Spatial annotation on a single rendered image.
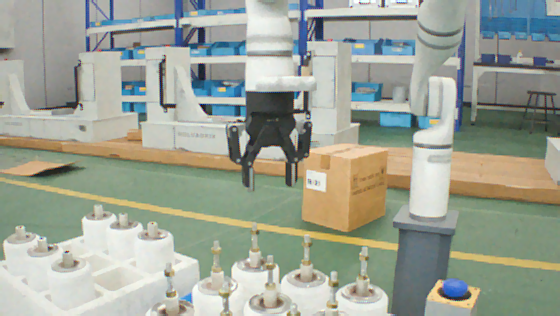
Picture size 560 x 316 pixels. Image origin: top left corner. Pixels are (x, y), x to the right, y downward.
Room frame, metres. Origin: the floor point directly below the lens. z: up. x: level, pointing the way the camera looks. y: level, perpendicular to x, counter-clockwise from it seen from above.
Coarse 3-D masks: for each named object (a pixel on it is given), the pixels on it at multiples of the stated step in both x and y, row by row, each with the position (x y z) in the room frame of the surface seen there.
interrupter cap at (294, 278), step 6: (294, 270) 0.84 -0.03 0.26; (300, 270) 0.85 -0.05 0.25; (312, 270) 0.85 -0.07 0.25; (318, 270) 0.84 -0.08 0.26; (288, 276) 0.82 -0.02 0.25; (294, 276) 0.82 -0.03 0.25; (300, 276) 0.83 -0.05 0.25; (312, 276) 0.82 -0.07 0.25; (318, 276) 0.82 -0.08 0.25; (324, 276) 0.82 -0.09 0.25; (288, 282) 0.80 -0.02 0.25; (294, 282) 0.79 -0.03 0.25; (300, 282) 0.79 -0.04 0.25; (306, 282) 0.80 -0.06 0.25; (312, 282) 0.79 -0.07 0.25; (318, 282) 0.79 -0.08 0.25; (324, 282) 0.80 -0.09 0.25
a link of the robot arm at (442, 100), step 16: (432, 80) 1.02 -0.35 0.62; (448, 80) 1.02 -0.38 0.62; (432, 96) 1.00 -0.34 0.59; (448, 96) 0.99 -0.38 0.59; (432, 112) 1.01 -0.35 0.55; (448, 112) 0.99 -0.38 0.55; (432, 128) 1.03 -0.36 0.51; (448, 128) 0.99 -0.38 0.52; (416, 144) 1.03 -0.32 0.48; (432, 144) 1.00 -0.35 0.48; (448, 144) 1.00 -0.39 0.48
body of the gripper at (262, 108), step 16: (256, 96) 0.68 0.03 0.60; (272, 96) 0.68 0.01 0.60; (288, 96) 0.69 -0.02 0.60; (256, 112) 0.70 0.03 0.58; (272, 112) 0.68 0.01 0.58; (288, 112) 0.70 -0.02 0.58; (256, 128) 0.70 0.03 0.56; (272, 128) 0.71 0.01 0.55; (288, 128) 0.72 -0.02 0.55; (272, 144) 0.71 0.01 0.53
